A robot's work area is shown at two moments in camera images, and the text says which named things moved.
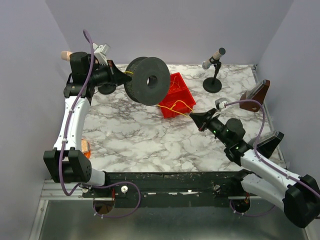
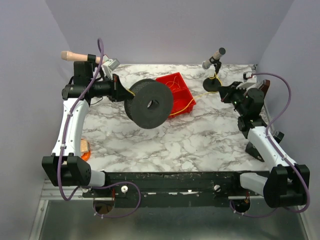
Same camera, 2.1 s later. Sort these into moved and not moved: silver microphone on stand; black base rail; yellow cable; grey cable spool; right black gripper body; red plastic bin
Moved: grey cable spool; yellow cable; right black gripper body
Not moved: red plastic bin; silver microphone on stand; black base rail
